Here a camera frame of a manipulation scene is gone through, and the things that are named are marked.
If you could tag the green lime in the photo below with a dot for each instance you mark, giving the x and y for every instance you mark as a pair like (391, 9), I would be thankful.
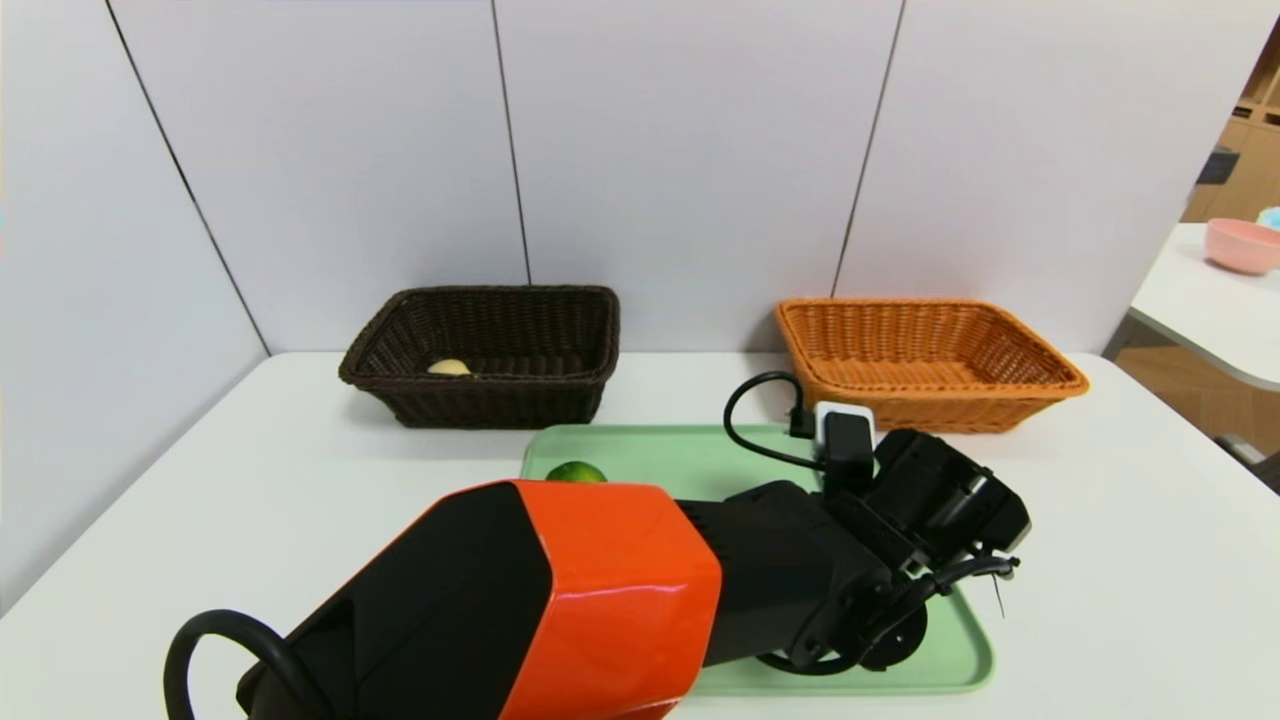
(576, 472)

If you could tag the orange and black left arm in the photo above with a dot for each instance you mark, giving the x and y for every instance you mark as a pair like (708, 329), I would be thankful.
(600, 600)

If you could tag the dark brown wicker basket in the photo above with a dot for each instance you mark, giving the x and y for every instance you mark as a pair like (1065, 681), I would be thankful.
(480, 400)

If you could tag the orange wicker basket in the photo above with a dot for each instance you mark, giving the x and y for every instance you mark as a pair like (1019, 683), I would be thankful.
(920, 400)

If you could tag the light green plastic tray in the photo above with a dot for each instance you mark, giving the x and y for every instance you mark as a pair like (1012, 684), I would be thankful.
(650, 455)

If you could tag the white side table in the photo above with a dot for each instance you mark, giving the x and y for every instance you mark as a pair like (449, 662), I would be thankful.
(1220, 320)

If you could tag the dark grey background object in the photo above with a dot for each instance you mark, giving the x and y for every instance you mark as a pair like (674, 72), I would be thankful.
(1217, 166)

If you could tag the pink bowl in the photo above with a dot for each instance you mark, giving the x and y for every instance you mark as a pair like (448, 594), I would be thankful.
(1240, 246)

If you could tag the dark grey floor object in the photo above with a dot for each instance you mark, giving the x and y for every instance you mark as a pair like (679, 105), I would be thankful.
(1255, 468)

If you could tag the wooden shelf cabinet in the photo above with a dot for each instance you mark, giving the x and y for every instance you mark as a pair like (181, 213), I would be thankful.
(1255, 160)

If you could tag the light blue small object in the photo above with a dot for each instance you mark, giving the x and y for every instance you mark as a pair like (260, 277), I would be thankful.
(1272, 218)

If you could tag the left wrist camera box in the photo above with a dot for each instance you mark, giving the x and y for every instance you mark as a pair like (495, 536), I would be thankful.
(846, 445)

